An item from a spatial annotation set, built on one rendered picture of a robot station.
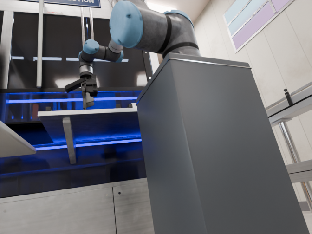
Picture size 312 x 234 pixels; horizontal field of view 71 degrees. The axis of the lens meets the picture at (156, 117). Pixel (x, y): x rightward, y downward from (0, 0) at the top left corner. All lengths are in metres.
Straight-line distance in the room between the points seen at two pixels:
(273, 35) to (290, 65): 0.57
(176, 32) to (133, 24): 0.14
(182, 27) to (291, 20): 3.25
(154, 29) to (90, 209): 0.97
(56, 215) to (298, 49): 3.41
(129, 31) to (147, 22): 0.06
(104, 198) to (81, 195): 0.12
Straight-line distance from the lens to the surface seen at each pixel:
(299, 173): 1.67
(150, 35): 0.64
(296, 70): 3.65
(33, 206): 1.32
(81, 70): 1.30
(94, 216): 1.29
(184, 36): 0.68
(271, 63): 3.91
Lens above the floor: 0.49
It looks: 20 degrees up
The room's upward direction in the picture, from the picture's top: 10 degrees counter-clockwise
